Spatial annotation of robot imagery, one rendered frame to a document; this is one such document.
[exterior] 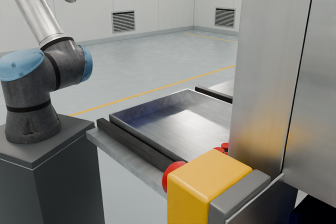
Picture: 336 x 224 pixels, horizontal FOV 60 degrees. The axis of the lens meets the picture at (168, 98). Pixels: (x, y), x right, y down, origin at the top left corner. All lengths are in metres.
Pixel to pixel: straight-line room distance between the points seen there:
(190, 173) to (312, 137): 0.11
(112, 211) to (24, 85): 1.10
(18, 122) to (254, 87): 0.70
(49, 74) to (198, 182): 0.65
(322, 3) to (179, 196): 0.20
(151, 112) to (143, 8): 6.11
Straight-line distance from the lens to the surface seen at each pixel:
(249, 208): 0.28
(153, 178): 0.53
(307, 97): 0.28
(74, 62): 0.91
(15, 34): 5.62
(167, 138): 0.64
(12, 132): 0.90
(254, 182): 0.29
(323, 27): 0.26
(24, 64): 0.83
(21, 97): 0.85
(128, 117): 0.72
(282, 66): 0.28
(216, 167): 0.30
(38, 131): 0.88
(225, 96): 0.83
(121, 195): 1.87
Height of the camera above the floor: 1.20
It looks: 22 degrees down
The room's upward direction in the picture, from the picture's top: straight up
